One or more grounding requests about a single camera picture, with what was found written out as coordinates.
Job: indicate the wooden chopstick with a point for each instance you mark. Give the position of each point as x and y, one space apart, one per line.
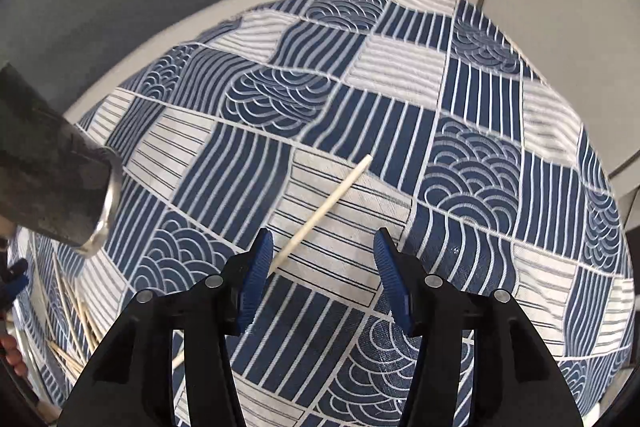
177 358
325 207

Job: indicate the person's left hand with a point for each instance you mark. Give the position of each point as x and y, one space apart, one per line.
10 352

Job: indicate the blue white patterned tablecloth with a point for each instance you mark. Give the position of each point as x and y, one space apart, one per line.
350 72

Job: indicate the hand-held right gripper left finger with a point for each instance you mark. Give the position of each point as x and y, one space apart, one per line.
260 267

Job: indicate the black cylindrical utensil holder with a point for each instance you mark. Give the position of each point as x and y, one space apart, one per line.
45 177

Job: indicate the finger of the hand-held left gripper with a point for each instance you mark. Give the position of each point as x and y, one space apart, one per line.
15 279

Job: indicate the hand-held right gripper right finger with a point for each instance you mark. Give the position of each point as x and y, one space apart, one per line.
392 277

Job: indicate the pile of wooden chopsticks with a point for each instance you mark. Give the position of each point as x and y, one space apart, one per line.
80 322

